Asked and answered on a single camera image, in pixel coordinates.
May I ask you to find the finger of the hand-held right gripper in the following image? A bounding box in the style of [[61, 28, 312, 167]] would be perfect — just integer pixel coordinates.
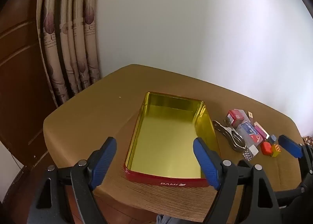
[[275, 185, 313, 208], [278, 134, 313, 191]]

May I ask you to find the yellow cube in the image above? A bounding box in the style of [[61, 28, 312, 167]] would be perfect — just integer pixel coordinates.
[[271, 144, 282, 158]]

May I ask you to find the small red cardboard box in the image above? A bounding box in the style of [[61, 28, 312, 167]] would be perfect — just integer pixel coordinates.
[[225, 109, 246, 126]]

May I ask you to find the metal hole punch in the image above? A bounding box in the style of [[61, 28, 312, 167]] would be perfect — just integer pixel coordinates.
[[212, 120, 246, 153]]

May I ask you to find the grey blue clothing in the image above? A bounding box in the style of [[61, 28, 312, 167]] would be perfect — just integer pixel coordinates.
[[156, 214, 181, 224]]

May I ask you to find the red tin box gold inside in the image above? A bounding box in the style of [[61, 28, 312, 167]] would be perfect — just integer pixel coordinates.
[[124, 91, 222, 188]]

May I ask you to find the clear plastic box blue label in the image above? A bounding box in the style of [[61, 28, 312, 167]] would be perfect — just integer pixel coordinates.
[[236, 121, 266, 147]]

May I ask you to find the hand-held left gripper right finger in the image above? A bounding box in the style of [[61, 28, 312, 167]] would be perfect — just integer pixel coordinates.
[[193, 137, 279, 224]]

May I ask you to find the beige patterned curtain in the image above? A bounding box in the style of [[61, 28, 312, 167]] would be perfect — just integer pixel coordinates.
[[36, 0, 101, 108]]

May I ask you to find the magenta box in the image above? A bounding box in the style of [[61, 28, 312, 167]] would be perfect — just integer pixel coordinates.
[[254, 122, 269, 140]]

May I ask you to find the brown wooden door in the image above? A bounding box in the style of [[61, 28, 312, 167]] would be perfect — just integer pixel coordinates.
[[0, 0, 58, 168]]

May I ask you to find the red block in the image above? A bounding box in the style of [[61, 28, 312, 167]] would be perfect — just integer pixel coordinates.
[[260, 142, 273, 156]]

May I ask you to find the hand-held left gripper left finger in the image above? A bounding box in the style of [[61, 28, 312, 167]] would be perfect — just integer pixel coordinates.
[[27, 137, 117, 224]]

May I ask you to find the black white zigzag eraser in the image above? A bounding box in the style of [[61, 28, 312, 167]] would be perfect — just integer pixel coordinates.
[[242, 145, 259, 162]]

